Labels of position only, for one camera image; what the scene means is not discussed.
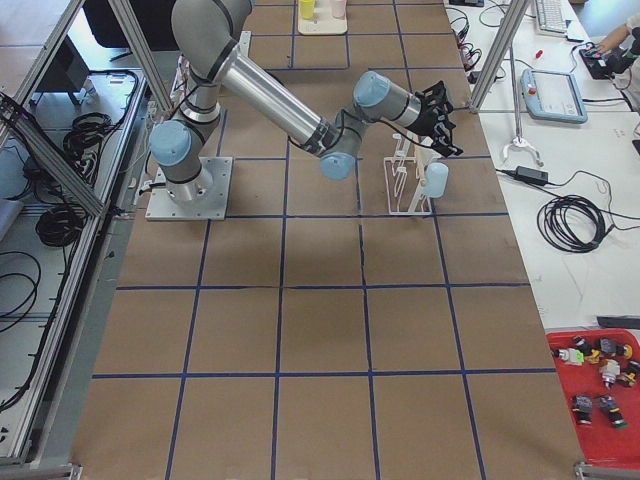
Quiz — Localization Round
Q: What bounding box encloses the aluminium frame beam left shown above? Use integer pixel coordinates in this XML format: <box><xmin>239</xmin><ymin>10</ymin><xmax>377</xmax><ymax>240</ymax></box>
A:
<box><xmin>1</xmin><ymin>93</ymin><xmax>105</xmax><ymax>217</ymax></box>

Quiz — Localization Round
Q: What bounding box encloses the blue teach pendant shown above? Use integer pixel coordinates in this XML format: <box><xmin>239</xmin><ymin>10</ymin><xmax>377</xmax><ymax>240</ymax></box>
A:
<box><xmin>520</xmin><ymin>68</ymin><xmax>588</xmax><ymax>124</ymax></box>

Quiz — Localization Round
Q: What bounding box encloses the white keyboard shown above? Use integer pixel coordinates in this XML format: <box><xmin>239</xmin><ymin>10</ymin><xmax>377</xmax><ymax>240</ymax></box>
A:
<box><xmin>531</xmin><ymin>0</ymin><xmax>567</xmax><ymax>37</ymax></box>

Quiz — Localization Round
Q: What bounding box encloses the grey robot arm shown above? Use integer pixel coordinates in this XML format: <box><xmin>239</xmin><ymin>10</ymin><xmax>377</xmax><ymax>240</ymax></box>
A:
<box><xmin>149</xmin><ymin>1</ymin><xmax>462</xmax><ymax>202</ymax></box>

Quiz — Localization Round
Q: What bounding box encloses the white wire cup rack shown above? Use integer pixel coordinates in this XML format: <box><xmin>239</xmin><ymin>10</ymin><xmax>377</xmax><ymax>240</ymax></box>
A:
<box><xmin>383</xmin><ymin>132</ymin><xmax>442</xmax><ymax>216</ymax></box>

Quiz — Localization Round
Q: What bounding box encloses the red plastic bin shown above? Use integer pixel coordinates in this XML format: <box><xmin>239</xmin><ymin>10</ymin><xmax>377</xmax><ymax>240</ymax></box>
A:
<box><xmin>547</xmin><ymin>328</ymin><xmax>639</xmax><ymax>470</ymax></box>

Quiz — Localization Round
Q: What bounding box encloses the aluminium frame post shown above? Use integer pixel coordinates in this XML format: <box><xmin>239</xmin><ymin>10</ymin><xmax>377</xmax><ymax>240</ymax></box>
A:
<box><xmin>469</xmin><ymin>0</ymin><xmax>529</xmax><ymax>113</ymax></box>

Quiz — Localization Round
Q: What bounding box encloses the yellow plastic cup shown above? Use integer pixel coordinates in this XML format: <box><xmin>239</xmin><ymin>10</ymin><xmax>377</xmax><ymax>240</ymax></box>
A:
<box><xmin>299</xmin><ymin>0</ymin><xmax>315</xmax><ymax>20</ymax></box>

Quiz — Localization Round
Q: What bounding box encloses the black power adapter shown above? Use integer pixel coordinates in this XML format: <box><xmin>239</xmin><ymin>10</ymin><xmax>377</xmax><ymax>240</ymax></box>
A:
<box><xmin>514</xmin><ymin>166</ymin><xmax>549</xmax><ymax>186</ymax></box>

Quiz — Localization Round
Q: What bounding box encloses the coiled black cable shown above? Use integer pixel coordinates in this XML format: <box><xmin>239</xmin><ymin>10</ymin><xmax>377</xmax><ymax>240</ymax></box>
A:
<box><xmin>536</xmin><ymin>194</ymin><xmax>607</xmax><ymax>253</ymax></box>

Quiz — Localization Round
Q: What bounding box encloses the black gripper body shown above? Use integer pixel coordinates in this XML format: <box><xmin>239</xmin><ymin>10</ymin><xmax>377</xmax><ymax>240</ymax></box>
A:
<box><xmin>412</xmin><ymin>84</ymin><xmax>440</xmax><ymax>136</ymax></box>

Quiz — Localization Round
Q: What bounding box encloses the light blue ikea cup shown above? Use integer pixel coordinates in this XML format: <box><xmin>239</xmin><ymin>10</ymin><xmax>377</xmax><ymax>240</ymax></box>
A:
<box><xmin>424</xmin><ymin>162</ymin><xmax>449</xmax><ymax>198</ymax></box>

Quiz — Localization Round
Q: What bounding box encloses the pink plastic cup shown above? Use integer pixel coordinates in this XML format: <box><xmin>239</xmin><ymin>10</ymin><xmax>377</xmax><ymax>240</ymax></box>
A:
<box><xmin>329</xmin><ymin>0</ymin><xmax>347</xmax><ymax>19</ymax></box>

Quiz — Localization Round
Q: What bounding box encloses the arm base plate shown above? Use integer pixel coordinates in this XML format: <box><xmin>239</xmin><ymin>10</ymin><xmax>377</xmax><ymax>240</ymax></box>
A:
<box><xmin>146</xmin><ymin>157</ymin><xmax>234</xmax><ymax>221</ymax></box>
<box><xmin>234</xmin><ymin>30</ymin><xmax>251</xmax><ymax>69</ymax></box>

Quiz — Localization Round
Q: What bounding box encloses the cream tray with bunny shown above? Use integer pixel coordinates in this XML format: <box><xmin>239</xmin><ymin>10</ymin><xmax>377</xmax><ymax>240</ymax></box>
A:
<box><xmin>297</xmin><ymin>11</ymin><xmax>348</xmax><ymax>36</ymax></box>

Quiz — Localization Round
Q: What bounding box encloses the black cable bundle floor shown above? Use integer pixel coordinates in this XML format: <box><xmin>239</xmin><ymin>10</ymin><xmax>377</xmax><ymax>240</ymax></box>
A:
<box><xmin>35</xmin><ymin>204</ymin><xmax>84</xmax><ymax>247</ymax></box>

